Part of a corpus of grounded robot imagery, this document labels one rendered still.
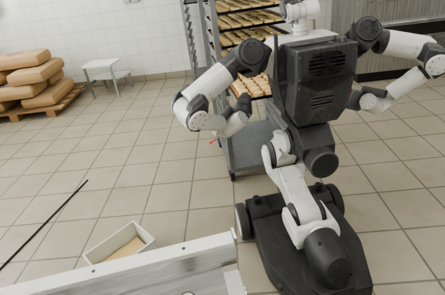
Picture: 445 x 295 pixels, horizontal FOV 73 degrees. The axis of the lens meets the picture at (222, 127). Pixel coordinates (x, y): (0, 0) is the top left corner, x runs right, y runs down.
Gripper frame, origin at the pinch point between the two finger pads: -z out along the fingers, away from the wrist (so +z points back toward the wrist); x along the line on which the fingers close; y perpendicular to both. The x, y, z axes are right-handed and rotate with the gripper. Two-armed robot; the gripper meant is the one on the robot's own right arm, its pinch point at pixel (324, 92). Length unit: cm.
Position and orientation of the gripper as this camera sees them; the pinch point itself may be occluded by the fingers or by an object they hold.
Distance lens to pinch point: 151.2
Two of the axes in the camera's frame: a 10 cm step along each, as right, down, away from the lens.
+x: -1.1, -8.8, -4.7
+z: 6.4, 3.0, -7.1
